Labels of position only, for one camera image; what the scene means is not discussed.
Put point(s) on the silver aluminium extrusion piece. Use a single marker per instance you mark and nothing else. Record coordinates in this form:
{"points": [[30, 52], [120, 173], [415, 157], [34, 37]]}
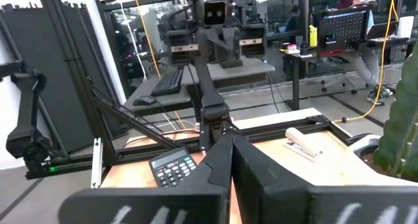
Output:
{"points": [[97, 165]]}

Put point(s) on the small black desk item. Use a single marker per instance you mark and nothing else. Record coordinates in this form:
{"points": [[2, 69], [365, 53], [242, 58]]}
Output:
{"points": [[304, 49]]}

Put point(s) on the black perforated panel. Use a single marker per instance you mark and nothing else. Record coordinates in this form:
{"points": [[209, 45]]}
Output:
{"points": [[343, 28]]}

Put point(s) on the black office chair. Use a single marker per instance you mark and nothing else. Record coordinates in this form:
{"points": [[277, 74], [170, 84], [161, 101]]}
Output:
{"points": [[343, 77]]}

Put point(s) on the grey desk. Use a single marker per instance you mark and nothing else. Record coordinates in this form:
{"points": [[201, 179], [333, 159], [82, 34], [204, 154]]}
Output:
{"points": [[248, 69]]}

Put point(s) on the green cactus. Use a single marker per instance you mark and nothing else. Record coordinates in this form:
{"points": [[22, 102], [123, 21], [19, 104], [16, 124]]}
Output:
{"points": [[401, 119]]}

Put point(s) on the dark laptop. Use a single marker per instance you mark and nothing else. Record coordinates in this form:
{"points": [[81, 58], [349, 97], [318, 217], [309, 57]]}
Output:
{"points": [[382, 29]]}

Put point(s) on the black office desk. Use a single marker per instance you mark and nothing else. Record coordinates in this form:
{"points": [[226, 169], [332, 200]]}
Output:
{"points": [[295, 80]]}

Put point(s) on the black computer mouse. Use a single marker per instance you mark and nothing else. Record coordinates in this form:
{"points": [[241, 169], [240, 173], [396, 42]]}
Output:
{"points": [[143, 100]]}

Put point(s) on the white stapler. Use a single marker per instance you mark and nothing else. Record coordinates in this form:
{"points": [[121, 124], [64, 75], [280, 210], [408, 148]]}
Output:
{"points": [[302, 140]]}

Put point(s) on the black calculator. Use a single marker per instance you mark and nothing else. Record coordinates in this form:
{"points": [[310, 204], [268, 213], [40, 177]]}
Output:
{"points": [[170, 168]]}

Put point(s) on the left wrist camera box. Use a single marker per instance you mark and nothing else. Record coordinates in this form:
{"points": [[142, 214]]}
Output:
{"points": [[214, 12]]}

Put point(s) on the yellow bottle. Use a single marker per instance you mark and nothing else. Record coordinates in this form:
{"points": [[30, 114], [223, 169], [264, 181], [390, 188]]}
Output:
{"points": [[313, 36]]}

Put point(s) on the black keyboard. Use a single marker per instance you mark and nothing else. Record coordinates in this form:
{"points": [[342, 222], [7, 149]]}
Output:
{"points": [[168, 83]]}

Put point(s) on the small pink desk item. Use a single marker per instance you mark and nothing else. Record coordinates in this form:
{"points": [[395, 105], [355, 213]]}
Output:
{"points": [[291, 48]]}

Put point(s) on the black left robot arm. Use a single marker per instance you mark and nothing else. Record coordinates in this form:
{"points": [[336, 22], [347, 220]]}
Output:
{"points": [[212, 96]]}

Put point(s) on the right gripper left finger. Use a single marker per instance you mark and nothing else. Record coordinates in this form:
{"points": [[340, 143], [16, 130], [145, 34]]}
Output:
{"points": [[147, 207]]}

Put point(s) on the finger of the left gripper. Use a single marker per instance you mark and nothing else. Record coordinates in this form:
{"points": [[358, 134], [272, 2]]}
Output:
{"points": [[235, 46], [202, 49]]}

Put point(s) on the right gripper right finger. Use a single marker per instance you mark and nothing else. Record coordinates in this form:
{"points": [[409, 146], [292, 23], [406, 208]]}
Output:
{"points": [[326, 207]]}

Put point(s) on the black folding partition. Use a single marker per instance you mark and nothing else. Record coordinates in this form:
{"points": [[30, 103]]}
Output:
{"points": [[55, 87]]}

